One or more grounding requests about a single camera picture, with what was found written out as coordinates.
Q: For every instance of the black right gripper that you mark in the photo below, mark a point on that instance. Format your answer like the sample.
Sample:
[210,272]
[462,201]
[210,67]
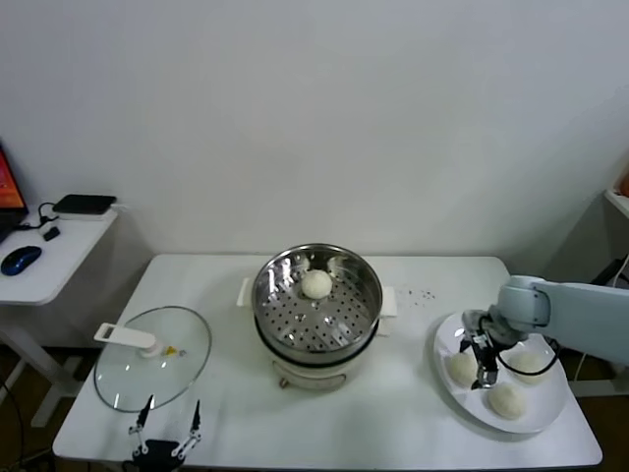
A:
[494,335]

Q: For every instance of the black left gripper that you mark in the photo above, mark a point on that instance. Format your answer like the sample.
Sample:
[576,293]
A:
[157,452]

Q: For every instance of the white steamed baozi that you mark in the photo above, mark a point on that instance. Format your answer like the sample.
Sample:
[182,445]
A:
[507,400]
[531,364]
[315,283]
[459,369]

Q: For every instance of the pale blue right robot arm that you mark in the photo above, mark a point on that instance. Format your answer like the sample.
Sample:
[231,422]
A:
[580,305]

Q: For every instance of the stainless steel steamer basket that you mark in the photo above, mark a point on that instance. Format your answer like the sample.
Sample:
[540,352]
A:
[275,275]

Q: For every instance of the white oval plate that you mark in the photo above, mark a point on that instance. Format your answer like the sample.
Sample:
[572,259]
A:
[545,408]

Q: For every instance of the cream cooking pot with logo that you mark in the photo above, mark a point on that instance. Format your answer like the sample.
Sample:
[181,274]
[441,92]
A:
[381,328]

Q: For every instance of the cream cooker base with knob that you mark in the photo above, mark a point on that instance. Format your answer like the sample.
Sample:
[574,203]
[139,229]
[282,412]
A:
[309,377]

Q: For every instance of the white side desk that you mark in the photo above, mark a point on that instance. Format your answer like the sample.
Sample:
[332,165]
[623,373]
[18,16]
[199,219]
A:
[59,265]

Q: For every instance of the flat white box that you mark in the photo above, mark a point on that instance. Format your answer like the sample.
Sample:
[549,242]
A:
[105,215]

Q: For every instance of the white shelf desk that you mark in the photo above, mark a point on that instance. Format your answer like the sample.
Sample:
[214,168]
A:
[618,202]

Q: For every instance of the blue computer mouse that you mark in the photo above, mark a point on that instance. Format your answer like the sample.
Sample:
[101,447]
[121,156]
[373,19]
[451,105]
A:
[20,259]

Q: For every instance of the small black adapter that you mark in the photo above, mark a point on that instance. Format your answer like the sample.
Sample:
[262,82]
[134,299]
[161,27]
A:
[51,234]

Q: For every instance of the orange object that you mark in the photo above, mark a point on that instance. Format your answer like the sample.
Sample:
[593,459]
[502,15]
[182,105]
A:
[624,186]

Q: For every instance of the flat black box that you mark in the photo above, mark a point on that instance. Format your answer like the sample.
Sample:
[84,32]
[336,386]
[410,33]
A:
[83,203]

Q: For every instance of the laptop screen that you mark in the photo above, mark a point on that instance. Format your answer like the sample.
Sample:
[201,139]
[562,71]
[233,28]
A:
[7,187]

